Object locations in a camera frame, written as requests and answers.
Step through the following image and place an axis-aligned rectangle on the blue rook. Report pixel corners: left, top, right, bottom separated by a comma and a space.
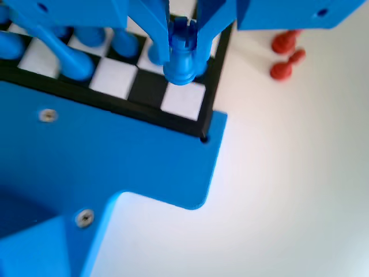
163, 17, 199, 87

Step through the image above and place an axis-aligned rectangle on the blue king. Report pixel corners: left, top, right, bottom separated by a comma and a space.
25, 27, 96, 82

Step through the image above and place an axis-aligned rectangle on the blue queen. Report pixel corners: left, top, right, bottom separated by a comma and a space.
72, 26, 106, 49

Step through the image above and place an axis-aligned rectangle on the red knight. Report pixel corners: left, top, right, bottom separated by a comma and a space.
270, 28, 303, 55

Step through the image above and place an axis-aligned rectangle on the black white chessboard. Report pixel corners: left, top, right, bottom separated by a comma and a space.
0, 0, 234, 142

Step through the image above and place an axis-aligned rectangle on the red pawn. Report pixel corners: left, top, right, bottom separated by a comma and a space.
269, 48, 307, 83

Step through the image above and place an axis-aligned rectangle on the blue board mounting plate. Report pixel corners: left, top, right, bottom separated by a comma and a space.
0, 80, 228, 277

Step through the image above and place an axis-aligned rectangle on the blue bishop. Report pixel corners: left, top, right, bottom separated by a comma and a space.
0, 30, 27, 61

